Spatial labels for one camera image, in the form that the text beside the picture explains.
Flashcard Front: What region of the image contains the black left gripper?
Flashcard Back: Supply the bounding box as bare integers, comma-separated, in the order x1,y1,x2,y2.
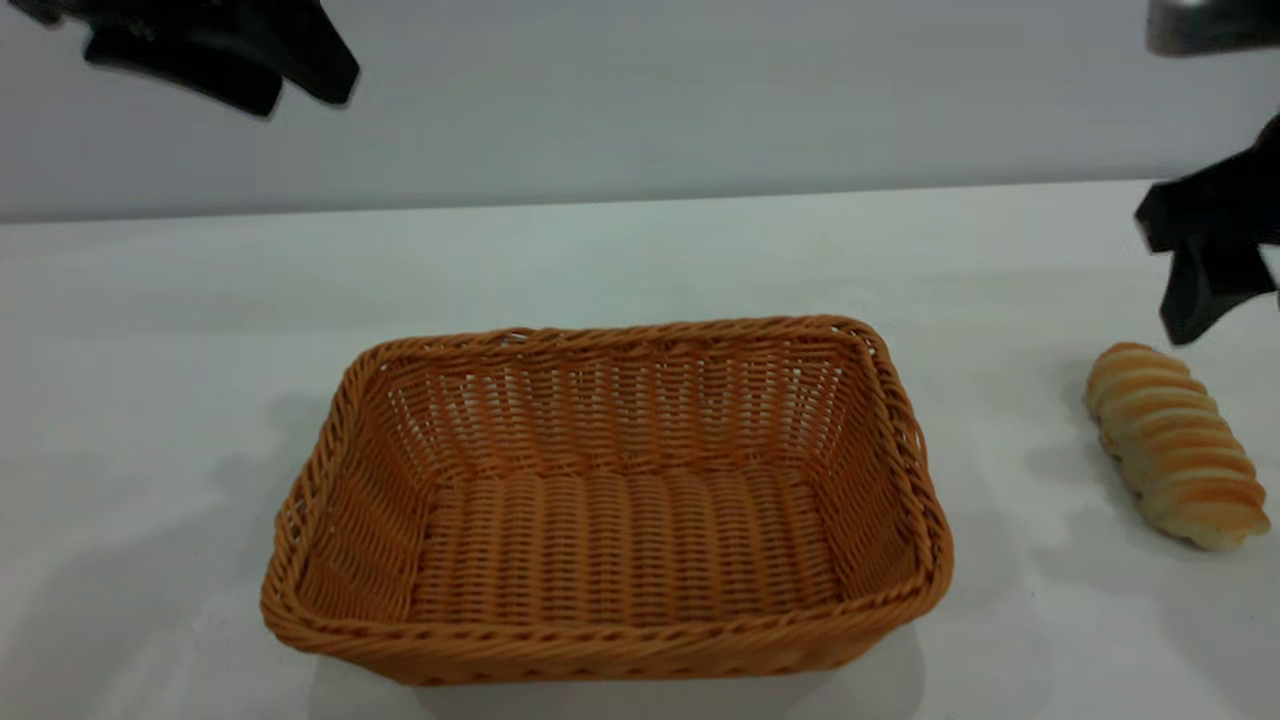
10,0,361,118

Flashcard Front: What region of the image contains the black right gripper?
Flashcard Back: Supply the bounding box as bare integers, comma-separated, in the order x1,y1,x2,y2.
1135,110,1280,346

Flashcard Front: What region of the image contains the orange woven wicker basket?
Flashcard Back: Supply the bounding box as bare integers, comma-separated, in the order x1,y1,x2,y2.
260,315,954,687

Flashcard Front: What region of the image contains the ridged golden bread roll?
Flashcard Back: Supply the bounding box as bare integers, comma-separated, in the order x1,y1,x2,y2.
1085,342,1271,551

